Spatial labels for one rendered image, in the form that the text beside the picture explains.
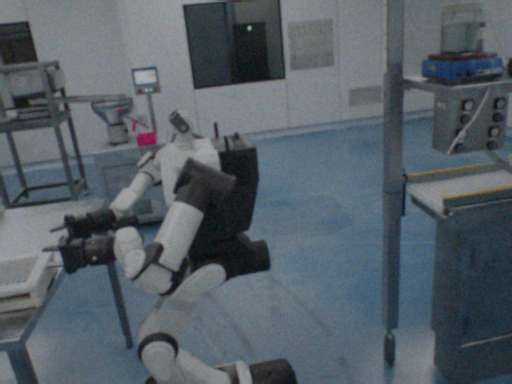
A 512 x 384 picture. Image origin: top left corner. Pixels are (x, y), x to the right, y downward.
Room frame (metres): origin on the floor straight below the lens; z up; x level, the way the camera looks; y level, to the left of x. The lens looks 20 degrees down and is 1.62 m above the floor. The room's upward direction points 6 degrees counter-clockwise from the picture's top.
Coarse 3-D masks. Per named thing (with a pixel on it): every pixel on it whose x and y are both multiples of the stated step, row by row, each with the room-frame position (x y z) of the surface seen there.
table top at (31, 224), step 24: (0, 216) 1.97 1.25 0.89; (24, 216) 1.94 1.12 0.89; (48, 216) 1.91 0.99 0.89; (0, 240) 1.69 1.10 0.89; (24, 240) 1.66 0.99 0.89; (48, 240) 1.64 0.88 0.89; (48, 288) 1.26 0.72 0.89; (24, 312) 1.13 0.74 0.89; (0, 336) 1.02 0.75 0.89; (24, 336) 1.03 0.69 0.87
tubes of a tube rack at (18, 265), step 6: (24, 258) 1.33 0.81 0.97; (30, 258) 1.33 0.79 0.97; (6, 264) 1.30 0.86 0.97; (12, 264) 1.30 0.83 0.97; (18, 264) 1.30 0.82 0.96; (24, 264) 1.30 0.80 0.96; (0, 270) 1.27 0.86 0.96; (6, 270) 1.25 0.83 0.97; (12, 270) 1.26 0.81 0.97; (18, 270) 1.25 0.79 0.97; (24, 270) 1.25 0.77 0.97; (0, 276) 1.23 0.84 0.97; (6, 276) 1.22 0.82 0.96; (18, 276) 1.21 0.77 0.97
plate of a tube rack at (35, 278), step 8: (16, 256) 1.37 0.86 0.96; (40, 256) 1.35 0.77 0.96; (48, 256) 1.35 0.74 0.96; (0, 264) 1.32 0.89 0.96; (40, 264) 1.29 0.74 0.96; (32, 272) 1.24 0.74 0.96; (40, 272) 1.24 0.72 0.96; (32, 280) 1.19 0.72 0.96; (40, 280) 1.21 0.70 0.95; (0, 288) 1.16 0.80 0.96; (8, 288) 1.16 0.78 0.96; (16, 288) 1.15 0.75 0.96; (24, 288) 1.15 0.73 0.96; (32, 288) 1.16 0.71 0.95; (0, 296) 1.14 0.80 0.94
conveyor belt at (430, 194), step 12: (444, 180) 1.74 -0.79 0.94; (456, 180) 1.72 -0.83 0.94; (468, 180) 1.71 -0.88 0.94; (480, 180) 1.70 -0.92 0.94; (492, 180) 1.69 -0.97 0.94; (504, 180) 1.67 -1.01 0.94; (408, 192) 1.72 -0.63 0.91; (420, 192) 1.64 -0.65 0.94; (432, 192) 1.62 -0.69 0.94; (444, 192) 1.61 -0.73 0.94; (456, 192) 1.60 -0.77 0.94; (468, 192) 1.58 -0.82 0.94; (432, 204) 1.54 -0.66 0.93; (444, 216) 1.48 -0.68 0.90
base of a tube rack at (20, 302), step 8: (48, 272) 1.32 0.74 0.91; (48, 280) 1.27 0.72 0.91; (40, 288) 1.22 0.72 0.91; (24, 296) 1.18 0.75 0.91; (40, 296) 1.17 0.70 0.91; (0, 304) 1.15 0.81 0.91; (8, 304) 1.14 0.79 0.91; (16, 304) 1.15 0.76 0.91; (24, 304) 1.15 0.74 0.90; (32, 304) 1.15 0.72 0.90; (40, 304) 1.16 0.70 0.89; (0, 312) 1.14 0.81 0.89
